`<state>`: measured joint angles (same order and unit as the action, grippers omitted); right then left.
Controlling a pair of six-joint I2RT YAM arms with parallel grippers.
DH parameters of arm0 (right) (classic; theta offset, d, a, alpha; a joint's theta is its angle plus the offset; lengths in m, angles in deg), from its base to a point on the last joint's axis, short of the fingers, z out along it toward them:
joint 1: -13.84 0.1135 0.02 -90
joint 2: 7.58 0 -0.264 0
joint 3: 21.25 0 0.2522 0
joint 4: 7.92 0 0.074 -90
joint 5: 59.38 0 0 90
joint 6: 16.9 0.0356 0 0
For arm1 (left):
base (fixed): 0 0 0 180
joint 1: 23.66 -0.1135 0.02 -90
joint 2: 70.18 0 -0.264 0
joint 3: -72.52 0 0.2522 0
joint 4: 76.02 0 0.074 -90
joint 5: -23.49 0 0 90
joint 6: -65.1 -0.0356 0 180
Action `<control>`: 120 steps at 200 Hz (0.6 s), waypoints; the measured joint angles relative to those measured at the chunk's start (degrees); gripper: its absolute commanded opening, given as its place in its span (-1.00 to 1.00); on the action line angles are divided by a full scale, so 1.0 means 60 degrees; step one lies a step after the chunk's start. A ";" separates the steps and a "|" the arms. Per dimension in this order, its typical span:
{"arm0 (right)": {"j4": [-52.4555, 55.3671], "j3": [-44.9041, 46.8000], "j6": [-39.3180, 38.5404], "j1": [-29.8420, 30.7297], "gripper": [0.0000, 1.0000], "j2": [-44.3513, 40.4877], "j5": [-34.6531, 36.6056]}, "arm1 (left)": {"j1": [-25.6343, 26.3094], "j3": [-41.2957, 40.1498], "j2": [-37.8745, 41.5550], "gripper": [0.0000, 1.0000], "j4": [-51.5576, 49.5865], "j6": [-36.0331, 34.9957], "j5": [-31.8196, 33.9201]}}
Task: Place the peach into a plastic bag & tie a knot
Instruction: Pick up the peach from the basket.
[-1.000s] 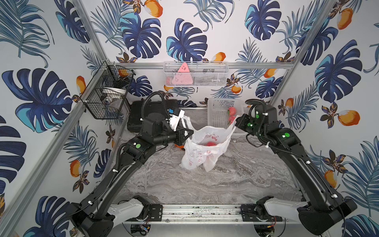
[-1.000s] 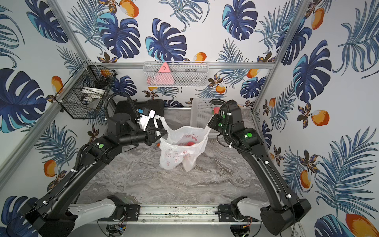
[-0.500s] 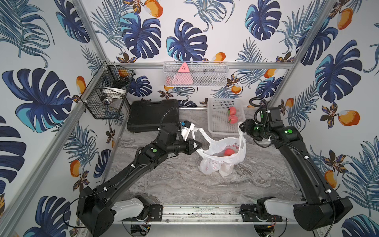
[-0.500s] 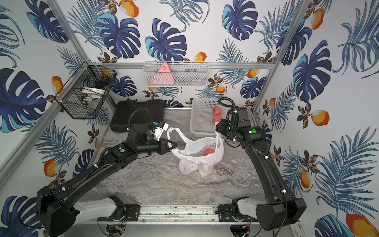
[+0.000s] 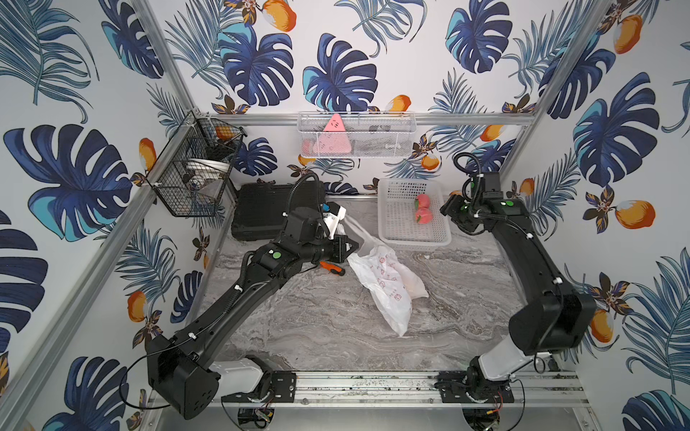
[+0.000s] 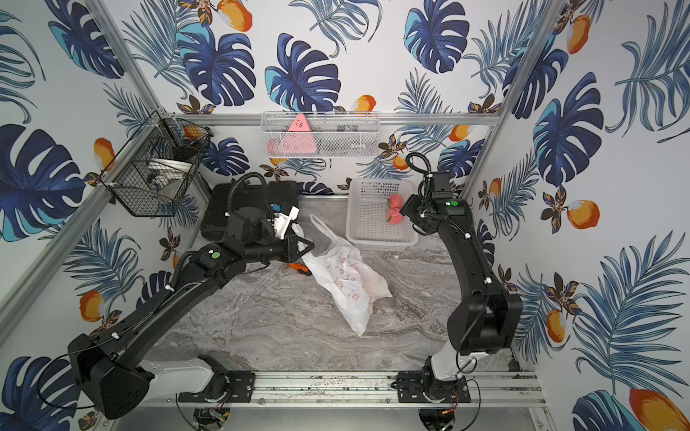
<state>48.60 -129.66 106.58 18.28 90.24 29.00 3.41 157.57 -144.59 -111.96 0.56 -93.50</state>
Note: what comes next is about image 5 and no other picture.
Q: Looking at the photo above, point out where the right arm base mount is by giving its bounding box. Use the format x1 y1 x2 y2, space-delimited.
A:
434 368 515 404

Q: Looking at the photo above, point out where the white plastic bag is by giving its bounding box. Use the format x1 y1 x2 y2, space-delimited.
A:
343 215 429 337

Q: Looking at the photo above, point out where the black tool case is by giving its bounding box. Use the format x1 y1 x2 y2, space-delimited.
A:
231 181 325 242

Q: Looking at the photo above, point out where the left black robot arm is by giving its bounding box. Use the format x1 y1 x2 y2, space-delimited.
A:
143 173 359 420

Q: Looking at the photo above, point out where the clear wall shelf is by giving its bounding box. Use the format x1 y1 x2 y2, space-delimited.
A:
296 112 417 158

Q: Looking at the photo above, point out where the white plastic basket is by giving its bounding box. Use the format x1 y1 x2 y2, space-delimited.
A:
377 179 452 251

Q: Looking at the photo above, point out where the black wire basket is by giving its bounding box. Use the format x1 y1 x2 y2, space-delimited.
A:
146 111 247 218

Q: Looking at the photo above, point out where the pink peach back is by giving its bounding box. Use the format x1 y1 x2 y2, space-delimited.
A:
415 194 431 209

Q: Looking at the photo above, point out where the pink peach with leaf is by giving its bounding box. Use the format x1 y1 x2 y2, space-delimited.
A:
415 208 434 224

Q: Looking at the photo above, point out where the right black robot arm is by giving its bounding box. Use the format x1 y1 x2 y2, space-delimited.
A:
440 152 597 382

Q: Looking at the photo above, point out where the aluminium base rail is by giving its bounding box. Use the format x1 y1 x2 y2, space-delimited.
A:
144 369 589 409

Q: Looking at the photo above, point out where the pink triangle card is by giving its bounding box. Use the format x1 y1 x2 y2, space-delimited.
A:
313 113 352 156

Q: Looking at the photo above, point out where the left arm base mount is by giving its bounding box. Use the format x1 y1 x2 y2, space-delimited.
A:
220 371 298 404

